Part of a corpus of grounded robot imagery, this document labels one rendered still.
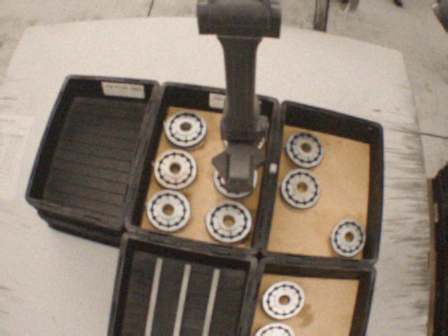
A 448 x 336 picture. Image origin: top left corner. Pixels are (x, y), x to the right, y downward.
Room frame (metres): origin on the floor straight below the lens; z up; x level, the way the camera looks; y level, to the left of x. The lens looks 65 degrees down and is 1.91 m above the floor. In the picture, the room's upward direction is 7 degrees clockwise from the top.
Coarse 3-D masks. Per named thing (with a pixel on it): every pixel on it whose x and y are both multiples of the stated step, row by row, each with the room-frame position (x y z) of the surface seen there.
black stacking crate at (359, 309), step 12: (300, 276) 0.25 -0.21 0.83; (312, 276) 0.25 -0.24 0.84; (324, 276) 0.25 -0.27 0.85; (336, 276) 0.24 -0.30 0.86; (348, 276) 0.24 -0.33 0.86; (360, 276) 0.24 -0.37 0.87; (360, 288) 0.21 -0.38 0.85; (360, 300) 0.17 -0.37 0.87; (360, 312) 0.14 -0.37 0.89; (360, 324) 0.10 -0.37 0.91
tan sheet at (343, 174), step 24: (336, 144) 0.62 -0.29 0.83; (360, 144) 0.63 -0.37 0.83; (288, 168) 0.53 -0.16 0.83; (336, 168) 0.55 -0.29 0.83; (360, 168) 0.56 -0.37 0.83; (336, 192) 0.48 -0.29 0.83; (360, 192) 0.49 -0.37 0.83; (288, 216) 0.40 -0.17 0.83; (312, 216) 0.41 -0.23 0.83; (336, 216) 0.41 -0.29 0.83; (360, 216) 0.42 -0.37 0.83; (288, 240) 0.34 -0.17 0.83; (312, 240) 0.35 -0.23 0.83
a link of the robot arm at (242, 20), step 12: (216, 0) 0.41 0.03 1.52; (228, 0) 0.41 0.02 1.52; (240, 0) 0.41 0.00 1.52; (252, 0) 0.42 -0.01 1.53; (264, 0) 0.41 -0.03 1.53; (216, 12) 0.40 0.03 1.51; (228, 12) 0.40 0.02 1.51; (240, 12) 0.40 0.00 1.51; (252, 12) 0.40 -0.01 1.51; (264, 12) 0.40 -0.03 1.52; (216, 24) 0.40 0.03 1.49; (228, 24) 0.40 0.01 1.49; (240, 24) 0.40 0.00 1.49; (252, 24) 0.40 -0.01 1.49; (264, 24) 0.40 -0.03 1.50
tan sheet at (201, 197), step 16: (176, 112) 0.65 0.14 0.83; (208, 128) 0.62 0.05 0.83; (160, 144) 0.56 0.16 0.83; (208, 144) 0.57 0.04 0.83; (208, 160) 0.53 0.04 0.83; (208, 176) 0.49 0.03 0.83; (192, 192) 0.44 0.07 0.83; (208, 192) 0.44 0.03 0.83; (256, 192) 0.46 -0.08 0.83; (192, 208) 0.40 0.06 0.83; (208, 208) 0.40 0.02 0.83; (256, 208) 0.42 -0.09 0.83; (144, 224) 0.34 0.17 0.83; (192, 224) 0.36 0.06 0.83; (224, 224) 0.37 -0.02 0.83; (208, 240) 0.32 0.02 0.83
